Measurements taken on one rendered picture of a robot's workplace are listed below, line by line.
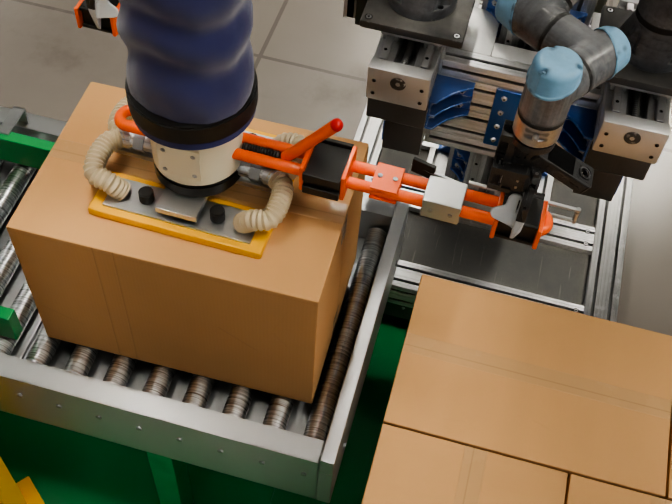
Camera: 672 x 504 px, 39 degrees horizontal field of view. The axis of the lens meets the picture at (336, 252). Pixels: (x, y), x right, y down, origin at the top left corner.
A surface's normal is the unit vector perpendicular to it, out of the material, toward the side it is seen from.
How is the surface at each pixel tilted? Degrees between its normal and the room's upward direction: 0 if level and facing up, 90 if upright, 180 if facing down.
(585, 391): 0
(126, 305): 90
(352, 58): 0
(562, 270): 0
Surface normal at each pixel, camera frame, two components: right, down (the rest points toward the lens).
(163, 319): -0.25, 0.78
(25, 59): 0.05, -0.58
